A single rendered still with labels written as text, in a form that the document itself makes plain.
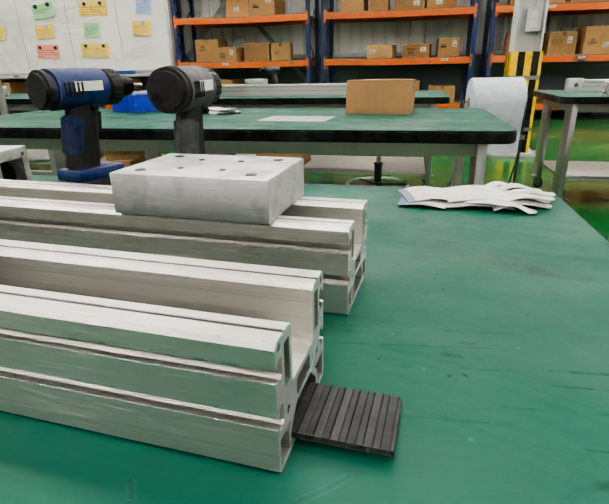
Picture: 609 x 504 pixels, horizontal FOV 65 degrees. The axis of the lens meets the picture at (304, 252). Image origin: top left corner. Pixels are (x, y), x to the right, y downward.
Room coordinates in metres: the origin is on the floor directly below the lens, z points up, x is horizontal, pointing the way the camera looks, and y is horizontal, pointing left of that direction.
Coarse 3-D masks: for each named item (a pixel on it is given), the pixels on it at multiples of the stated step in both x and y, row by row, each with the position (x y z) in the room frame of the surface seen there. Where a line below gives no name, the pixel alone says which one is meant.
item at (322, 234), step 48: (0, 192) 0.59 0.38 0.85; (48, 192) 0.57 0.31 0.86; (96, 192) 0.55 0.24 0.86; (48, 240) 0.48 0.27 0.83; (96, 240) 0.46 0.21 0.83; (144, 240) 0.45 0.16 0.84; (192, 240) 0.43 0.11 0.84; (240, 240) 0.43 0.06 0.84; (288, 240) 0.41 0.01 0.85; (336, 240) 0.39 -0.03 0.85; (336, 288) 0.39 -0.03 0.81
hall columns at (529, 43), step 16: (528, 0) 5.60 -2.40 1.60; (544, 0) 5.55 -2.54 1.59; (544, 16) 5.45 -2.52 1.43; (512, 32) 5.67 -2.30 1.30; (528, 32) 5.59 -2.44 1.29; (512, 48) 5.55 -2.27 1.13; (528, 48) 5.58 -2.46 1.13; (512, 64) 5.47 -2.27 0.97; (528, 64) 5.44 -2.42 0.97; (528, 80) 5.43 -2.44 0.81; (528, 96) 5.42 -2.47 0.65; (528, 112) 5.42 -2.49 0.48; (528, 128) 5.41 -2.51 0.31; (528, 144) 5.41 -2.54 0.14
